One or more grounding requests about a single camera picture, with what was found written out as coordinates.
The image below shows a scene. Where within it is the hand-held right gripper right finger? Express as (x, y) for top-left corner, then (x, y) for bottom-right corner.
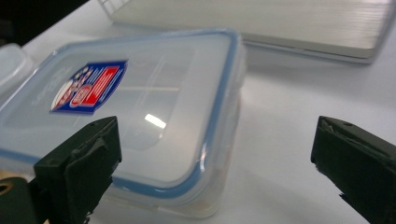
(310, 116), (396, 224)

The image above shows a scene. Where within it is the white wire shelf rack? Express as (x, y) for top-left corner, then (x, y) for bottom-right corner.
(97, 0), (396, 64)

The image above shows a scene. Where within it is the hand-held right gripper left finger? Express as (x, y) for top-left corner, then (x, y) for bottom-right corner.
(29, 116), (122, 224)

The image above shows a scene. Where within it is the clear lidded food container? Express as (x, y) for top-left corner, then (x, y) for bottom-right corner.
(0, 27), (247, 218)

